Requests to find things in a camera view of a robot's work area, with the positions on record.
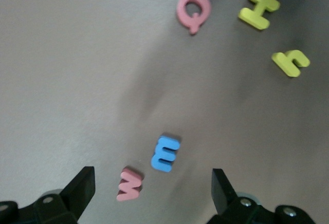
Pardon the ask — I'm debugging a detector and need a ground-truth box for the blue foam letter E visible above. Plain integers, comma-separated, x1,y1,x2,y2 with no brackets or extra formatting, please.
150,135,181,173

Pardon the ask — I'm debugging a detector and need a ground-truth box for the yellow foam lowercase h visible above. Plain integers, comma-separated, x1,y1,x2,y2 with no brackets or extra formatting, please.
271,49,311,78

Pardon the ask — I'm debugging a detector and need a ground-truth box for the yellow foam uppercase H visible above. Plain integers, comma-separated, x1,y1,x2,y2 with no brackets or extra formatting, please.
237,0,281,31

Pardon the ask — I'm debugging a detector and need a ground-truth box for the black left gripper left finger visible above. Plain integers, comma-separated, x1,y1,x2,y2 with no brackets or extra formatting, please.
0,166,96,224

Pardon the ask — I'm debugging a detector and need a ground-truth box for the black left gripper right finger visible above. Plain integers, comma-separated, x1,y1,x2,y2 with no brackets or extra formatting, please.
205,168,318,224

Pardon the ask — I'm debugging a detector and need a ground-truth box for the pink foam letter w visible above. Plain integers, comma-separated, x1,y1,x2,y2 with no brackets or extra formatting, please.
116,166,143,202

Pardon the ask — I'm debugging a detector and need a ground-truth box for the pink foam letter Q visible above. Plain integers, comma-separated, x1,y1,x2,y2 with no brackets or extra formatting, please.
176,0,212,36

